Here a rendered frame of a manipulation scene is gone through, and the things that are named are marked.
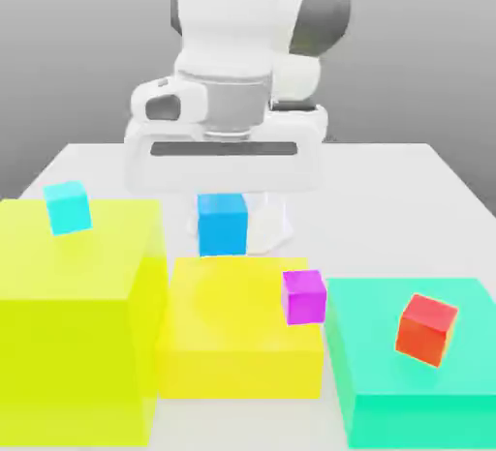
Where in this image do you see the large lime yellow box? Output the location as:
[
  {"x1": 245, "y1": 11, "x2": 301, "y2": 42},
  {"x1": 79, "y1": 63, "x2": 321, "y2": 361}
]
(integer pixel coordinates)
[{"x1": 0, "y1": 197, "x2": 171, "y2": 449}]

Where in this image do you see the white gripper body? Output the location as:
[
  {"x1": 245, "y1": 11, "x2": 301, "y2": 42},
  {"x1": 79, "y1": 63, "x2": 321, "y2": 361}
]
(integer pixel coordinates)
[{"x1": 123, "y1": 105, "x2": 329, "y2": 195}]

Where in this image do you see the small magenta cube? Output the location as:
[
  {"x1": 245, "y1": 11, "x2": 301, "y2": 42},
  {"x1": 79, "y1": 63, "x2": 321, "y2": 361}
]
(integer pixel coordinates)
[{"x1": 281, "y1": 269, "x2": 328, "y2": 327}]

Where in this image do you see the small blue cube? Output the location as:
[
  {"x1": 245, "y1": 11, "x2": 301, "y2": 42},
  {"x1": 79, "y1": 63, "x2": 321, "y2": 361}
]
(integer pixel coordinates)
[{"x1": 197, "y1": 192, "x2": 249, "y2": 257}]

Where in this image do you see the large turquoise box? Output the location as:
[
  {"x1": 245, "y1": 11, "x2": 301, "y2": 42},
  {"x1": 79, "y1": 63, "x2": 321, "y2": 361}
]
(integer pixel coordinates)
[{"x1": 324, "y1": 277, "x2": 496, "y2": 451}]

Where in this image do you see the small cyan cube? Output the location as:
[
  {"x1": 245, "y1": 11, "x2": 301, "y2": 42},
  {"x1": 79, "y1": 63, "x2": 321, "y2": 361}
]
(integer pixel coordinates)
[{"x1": 42, "y1": 180, "x2": 94, "y2": 236}]

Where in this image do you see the small red cube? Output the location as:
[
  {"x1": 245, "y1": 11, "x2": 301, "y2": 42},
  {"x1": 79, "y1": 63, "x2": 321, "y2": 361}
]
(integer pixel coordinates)
[{"x1": 394, "y1": 292, "x2": 460, "y2": 370}]

